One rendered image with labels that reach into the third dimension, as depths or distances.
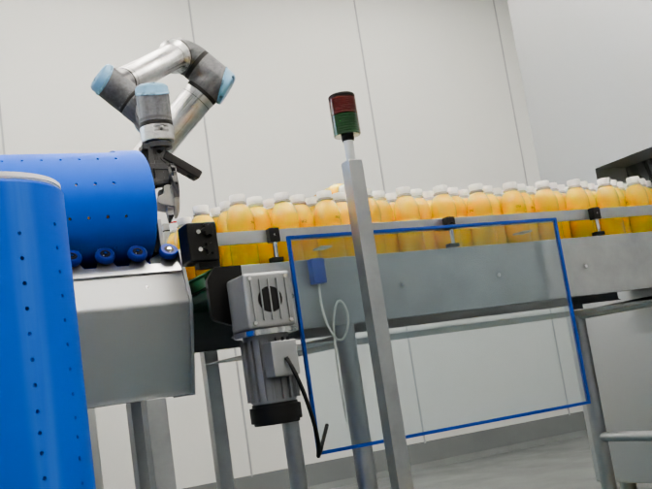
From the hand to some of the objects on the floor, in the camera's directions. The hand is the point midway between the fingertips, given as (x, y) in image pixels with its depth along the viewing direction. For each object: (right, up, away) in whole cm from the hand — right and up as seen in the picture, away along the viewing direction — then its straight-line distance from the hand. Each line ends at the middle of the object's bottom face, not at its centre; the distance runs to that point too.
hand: (175, 215), depth 248 cm
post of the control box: (+18, -110, -1) cm, 111 cm away
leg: (+10, -105, -45) cm, 114 cm away
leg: (+4, -107, -32) cm, 112 cm away
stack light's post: (+63, -96, -50) cm, 125 cm away
